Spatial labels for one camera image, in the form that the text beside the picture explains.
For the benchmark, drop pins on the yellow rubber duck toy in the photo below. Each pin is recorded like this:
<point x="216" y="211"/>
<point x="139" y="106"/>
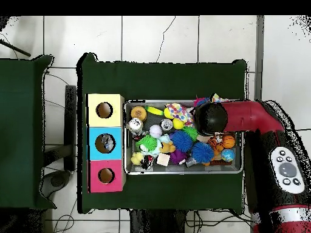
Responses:
<point x="137" y="158"/>

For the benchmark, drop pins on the wooden box with three holes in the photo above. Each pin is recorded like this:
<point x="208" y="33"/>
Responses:
<point x="105" y="132"/>

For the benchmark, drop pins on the black panel stand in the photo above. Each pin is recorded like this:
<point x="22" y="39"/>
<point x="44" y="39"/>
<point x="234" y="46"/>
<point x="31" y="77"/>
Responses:
<point x="71" y="126"/>

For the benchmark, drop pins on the shallow clear mesh bin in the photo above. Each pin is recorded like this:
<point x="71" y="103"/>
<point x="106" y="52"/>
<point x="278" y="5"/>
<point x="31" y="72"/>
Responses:
<point x="146" y="170"/>

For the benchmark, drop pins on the dark green table cloth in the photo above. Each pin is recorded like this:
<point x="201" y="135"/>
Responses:
<point x="24" y="121"/>
<point x="170" y="77"/>

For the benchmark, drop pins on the plain yellow ball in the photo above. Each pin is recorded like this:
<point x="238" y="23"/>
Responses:
<point x="167" y="113"/>

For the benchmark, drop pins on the tan plush animal toy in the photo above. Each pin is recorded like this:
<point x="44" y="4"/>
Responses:
<point x="167" y="146"/>

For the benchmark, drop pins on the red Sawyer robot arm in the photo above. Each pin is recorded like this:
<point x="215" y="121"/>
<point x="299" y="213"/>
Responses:
<point x="252" y="116"/>

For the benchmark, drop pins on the grey stand base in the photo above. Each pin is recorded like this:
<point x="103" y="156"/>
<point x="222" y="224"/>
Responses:
<point x="59" y="180"/>

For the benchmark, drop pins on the colourful patterned cloth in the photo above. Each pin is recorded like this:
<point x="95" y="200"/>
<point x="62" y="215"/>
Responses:
<point x="180" y="112"/>

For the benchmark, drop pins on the orange ball with cream dots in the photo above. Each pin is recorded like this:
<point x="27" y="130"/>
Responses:
<point x="138" y="113"/>

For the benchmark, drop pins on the blue spiky rubber ball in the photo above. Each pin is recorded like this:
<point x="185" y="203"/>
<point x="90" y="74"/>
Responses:
<point x="202" y="151"/>
<point x="182" y="141"/>

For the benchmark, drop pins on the crushed silver drink can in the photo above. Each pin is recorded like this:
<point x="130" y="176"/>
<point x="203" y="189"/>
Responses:
<point x="135" y="125"/>

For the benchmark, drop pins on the green spiky rubber ball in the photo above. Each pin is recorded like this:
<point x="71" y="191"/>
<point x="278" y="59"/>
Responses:
<point x="146" y="143"/>

